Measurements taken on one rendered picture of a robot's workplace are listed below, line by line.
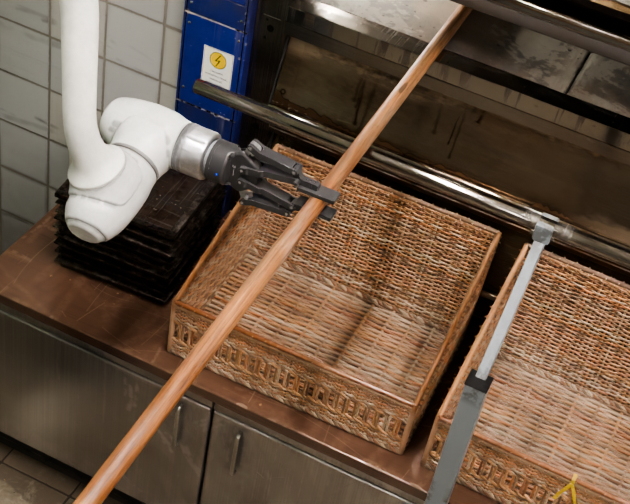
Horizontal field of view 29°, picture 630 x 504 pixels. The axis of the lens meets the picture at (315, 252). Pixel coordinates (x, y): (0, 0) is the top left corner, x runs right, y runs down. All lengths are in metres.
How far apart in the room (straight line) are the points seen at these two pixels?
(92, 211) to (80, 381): 0.82
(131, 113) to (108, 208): 0.20
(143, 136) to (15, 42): 1.05
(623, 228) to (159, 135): 1.02
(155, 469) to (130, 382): 0.26
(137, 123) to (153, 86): 0.80
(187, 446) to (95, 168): 0.90
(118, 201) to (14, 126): 1.25
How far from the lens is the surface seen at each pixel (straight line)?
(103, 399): 2.81
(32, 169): 3.34
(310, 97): 2.74
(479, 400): 2.22
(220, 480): 2.79
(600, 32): 2.29
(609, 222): 2.64
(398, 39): 2.63
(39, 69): 3.14
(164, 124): 2.16
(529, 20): 2.32
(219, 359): 2.60
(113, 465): 1.66
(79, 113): 2.02
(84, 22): 2.00
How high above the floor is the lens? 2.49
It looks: 40 degrees down
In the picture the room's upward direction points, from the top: 11 degrees clockwise
